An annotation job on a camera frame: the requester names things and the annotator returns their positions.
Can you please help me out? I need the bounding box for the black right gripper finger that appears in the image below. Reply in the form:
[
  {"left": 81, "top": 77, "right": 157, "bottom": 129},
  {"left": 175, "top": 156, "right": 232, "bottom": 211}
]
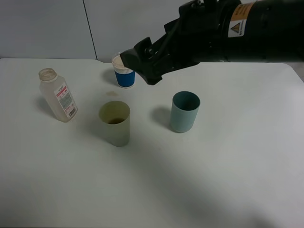
[
  {"left": 120, "top": 48, "right": 162, "bottom": 85},
  {"left": 134, "top": 37, "right": 154, "bottom": 57}
]

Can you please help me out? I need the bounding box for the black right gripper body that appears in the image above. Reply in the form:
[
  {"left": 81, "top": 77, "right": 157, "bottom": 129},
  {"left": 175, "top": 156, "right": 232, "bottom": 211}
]
[{"left": 152, "top": 0, "right": 235, "bottom": 75}]

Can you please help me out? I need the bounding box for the pale green plastic cup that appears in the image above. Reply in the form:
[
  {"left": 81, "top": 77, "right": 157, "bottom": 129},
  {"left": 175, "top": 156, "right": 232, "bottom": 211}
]
[{"left": 98, "top": 101, "right": 131, "bottom": 147}]

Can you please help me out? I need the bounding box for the clear plastic drink bottle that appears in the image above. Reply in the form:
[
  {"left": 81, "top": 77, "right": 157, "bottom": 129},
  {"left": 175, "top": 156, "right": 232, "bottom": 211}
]
[{"left": 38, "top": 68, "right": 78, "bottom": 123}]

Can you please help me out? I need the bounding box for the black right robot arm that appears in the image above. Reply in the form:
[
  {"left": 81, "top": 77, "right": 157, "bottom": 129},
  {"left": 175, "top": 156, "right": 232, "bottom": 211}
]
[{"left": 120, "top": 0, "right": 304, "bottom": 85}]

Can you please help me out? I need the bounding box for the blue sleeved paper cup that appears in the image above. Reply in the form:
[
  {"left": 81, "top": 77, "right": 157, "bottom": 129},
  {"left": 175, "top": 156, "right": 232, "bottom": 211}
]
[{"left": 112, "top": 54, "right": 135, "bottom": 88}]

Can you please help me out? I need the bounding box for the teal plastic cup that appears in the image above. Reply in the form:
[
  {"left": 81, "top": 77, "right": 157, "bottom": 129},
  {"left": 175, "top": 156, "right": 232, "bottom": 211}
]
[{"left": 170, "top": 91, "right": 200, "bottom": 133}]

